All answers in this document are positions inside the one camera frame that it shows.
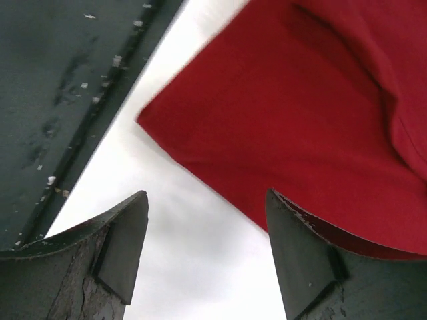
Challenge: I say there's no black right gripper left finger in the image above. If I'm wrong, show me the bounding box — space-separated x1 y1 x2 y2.
1 191 149 319

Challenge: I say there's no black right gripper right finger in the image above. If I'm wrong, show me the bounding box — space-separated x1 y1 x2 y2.
266 190 426 319

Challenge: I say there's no dark red t-shirt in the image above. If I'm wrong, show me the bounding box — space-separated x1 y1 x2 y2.
137 1 426 259

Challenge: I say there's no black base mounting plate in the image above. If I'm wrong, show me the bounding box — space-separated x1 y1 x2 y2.
1 1 181 250

